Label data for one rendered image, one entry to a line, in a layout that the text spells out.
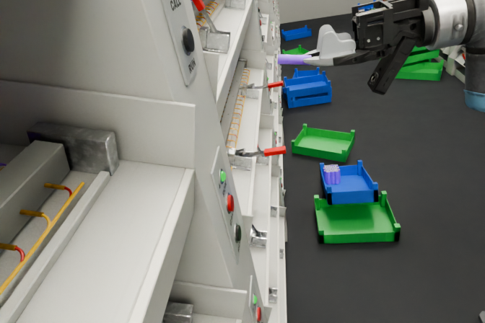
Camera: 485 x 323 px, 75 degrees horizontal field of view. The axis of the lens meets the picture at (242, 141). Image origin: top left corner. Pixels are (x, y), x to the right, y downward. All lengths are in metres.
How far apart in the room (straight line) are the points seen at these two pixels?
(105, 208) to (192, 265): 0.13
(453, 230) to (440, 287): 0.27
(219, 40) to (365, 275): 1.06
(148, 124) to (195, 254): 0.14
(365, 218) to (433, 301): 0.38
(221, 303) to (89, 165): 0.20
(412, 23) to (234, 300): 0.52
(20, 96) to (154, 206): 0.11
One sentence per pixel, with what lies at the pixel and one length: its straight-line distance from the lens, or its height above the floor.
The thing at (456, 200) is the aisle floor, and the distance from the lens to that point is 1.64.
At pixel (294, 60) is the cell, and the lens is 0.63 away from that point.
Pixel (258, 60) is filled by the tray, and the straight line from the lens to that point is 0.92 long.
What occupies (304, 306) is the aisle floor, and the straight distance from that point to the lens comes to 1.24.
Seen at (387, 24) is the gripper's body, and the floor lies 0.92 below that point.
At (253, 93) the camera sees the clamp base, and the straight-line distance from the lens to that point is 0.76.
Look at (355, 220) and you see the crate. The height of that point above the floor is 0.00.
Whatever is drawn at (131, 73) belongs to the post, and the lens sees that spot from 0.20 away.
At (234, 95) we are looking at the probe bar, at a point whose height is 0.79.
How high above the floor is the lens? 1.08
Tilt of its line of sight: 33 degrees down
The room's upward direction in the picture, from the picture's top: 11 degrees counter-clockwise
